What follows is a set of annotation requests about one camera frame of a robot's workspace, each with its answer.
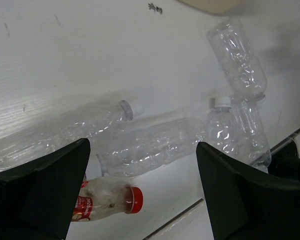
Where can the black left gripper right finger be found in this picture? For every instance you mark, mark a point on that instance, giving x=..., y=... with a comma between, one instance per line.
x=245, y=203

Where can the clear bottle white cap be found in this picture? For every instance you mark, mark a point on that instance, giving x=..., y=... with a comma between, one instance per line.
x=236, y=130

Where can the red cap labelled bottle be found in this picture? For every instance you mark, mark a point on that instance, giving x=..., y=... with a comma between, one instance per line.
x=105, y=196

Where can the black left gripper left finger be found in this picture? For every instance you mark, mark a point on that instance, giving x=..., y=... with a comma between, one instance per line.
x=37, y=198

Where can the clear crushed plastic bottle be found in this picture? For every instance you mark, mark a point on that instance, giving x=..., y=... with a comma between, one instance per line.
x=234, y=53

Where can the clear capless plastic bottle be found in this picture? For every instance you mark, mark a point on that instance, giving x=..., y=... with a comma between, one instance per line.
x=139, y=151

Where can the clear bottle near left finger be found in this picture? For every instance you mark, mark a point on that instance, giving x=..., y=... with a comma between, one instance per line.
x=93, y=121

